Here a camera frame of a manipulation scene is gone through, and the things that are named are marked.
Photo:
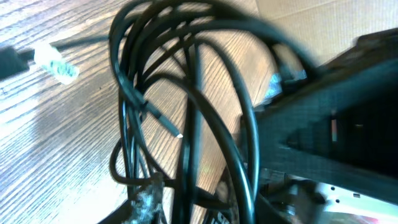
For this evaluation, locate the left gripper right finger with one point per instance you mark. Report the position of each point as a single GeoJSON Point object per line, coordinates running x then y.
{"type": "Point", "coordinates": [260, 210]}

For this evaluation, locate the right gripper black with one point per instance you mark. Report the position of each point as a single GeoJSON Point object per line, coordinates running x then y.
{"type": "Point", "coordinates": [341, 128]}

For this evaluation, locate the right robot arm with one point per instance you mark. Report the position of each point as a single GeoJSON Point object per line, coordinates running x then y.
{"type": "Point", "coordinates": [343, 200]}

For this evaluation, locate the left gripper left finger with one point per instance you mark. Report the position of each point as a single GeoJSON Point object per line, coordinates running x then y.
{"type": "Point", "coordinates": [145, 206]}

